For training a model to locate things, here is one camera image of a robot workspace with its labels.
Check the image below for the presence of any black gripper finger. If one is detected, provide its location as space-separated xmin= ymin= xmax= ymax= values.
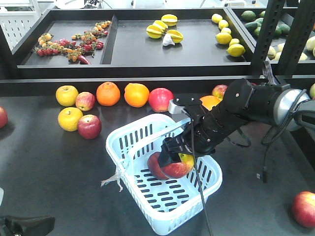
xmin=3 ymin=215 xmax=55 ymax=236

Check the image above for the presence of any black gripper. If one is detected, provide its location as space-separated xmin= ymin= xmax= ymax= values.
xmin=157 ymin=98 xmax=249 ymax=168

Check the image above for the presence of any red-green apple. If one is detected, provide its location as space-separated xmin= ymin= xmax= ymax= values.
xmin=160 ymin=153 xmax=194 ymax=178
xmin=147 ymin=152 xmax=169 ymax=180

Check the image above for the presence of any light blue plastic basket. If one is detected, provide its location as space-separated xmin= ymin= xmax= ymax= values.
xmin=101 ymin=114 xmax=222 ymax=236

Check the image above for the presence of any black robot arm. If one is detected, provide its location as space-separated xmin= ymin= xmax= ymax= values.
xmin=158 ymin=79 xmax=315 ymax=167

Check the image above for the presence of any large red apple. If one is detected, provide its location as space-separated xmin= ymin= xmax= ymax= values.
xmin=148 ymin=88 xmax=174 ymax=113

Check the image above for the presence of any black wooden produce stand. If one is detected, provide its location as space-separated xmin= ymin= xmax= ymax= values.
xmin=0 ymin=84 xmax=315 ymax=236

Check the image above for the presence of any orange with navel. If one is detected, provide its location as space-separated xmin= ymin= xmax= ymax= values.
xmin=200 ymin=95 xmax=221 ymax=111

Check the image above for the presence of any orange right of pair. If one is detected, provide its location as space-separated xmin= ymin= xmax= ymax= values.
xmin=124 ymin=83 xmax=150 ymax=108

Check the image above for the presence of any orange of pair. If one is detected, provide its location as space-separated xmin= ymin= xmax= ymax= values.
xmin=96 ymin=82 xmax=121 ymax=106
xmin=124 ymin=83 xmax=150 ymax=108

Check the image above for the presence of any red apple by pepper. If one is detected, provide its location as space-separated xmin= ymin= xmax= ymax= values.
xmin=212 ymin=85 xmax=228 ymax=100

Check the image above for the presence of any dark red apple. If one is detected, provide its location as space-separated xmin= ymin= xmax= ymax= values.
xmin=78 ymin=114 xmax=101 ymax=140

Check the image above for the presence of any orange left of pair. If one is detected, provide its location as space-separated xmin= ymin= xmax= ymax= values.
xmin=96 ymin=82 xmax=121 ymax=106

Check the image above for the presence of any small pink-red apple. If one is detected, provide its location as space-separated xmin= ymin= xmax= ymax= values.
xmin=75 ymin=91 xmax=95 ymax=112

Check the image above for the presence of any yellow apple front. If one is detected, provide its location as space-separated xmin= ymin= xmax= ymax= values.
xmin=58 ymin=107 xmax=83 ymax=132

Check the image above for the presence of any yellow apple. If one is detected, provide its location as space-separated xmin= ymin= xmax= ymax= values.
xmin=56 ymin=85 xmax=79 ymax=107
xmin=58 ymin=107 xmax=83 ymax=132

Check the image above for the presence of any red apple far corner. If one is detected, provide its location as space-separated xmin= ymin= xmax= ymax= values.
xmin=0 ymin=106 xmax=8 ymax=128

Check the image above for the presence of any white garlic bulb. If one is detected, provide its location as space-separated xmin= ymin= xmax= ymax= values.
xmin=162 ymin=33 xmax=175 ymax=47

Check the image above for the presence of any yellow apple rear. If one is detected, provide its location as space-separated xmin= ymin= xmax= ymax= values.
xmin=56 ymin=85 xmax=79 ymax=107

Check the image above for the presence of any upper black produce tray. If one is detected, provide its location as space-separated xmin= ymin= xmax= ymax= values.
xmin=11 ymin=7 xmax=315 ymax=79

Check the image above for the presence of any pale yellow pear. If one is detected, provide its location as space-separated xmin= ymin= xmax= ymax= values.
xmin=310 ymin=84 xmax=315 ymax=100

